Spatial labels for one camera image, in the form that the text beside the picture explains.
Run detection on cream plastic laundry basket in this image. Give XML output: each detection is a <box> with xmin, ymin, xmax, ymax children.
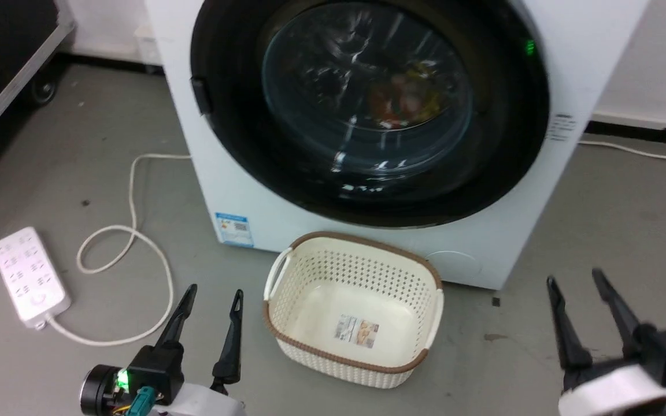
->
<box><xmin>262</xmin><ymin>232</ymin><xmax>445</xmax><ymax>389</ymax></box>

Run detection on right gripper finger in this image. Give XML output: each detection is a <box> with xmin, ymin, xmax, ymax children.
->
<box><xmin>591</xmin><ymin>269</ymin><xmax>641</xmax><ymax>354</ymax></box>
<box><xmin>546</xmin><ymin>276</ymin><xmax>593</xmax><ymax>374</ymax></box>

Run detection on round black washing machine door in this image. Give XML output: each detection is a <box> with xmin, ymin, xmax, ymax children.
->
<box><xmin>190</xmin><ymin>0</ymin><xmax>551</xmax><ymax>229</ymax></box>

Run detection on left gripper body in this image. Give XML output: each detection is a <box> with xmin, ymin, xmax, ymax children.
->
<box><xmin>80</xmin><ymin>345</ymin><xmax>247</xmax><ymax>416</ymax></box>

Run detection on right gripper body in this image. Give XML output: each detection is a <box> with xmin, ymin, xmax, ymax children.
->
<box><xmin>558</xmin><ymin>324</ymin><xmax>666</xmax><ymax>416</ymax></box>

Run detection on colourful clothes inside drum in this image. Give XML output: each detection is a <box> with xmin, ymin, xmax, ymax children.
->
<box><xmin>367</xmin><ymin>62</ymin><xmax>450</xmax><ymax>131</ymax></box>

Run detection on white power strip cable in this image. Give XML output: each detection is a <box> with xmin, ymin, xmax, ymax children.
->
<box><xmin>46</xmin><ymin>153</ymin><xmax>193</xmax><ymax>348</ymax></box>

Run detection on white power strip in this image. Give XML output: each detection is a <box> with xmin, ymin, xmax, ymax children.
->
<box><xmin>0</xmin><ymin>226</ymin><xmax>72</xmax><ymax>330</ymax></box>

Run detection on thin white floor cable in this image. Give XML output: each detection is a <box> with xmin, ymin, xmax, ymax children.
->
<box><xmin>577</xmin><ymin>139</ymin><xmax>666</xmax><ymax>168</ymax></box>

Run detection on black caster wheel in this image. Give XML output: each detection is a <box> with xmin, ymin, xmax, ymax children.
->
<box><xmin>29</xmin><ymin>75</ymin><xmax>60</xmax><ymax>106</ymax></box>

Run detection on white front-load washing machine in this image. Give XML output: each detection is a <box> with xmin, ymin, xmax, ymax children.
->
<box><xmin>145</xmin><ymin>0</ymin><xmax>652</xmax><ymax>291</ymax></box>

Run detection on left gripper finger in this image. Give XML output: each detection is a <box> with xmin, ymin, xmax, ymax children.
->
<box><xmin>211</xmin><ymin>289</ymin><xmax>245</xmax><ymax>395</ymax></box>
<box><xmin>156</xmin><ymin>284</ymin><xmax>198</xmax><ymax>347</ymax></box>

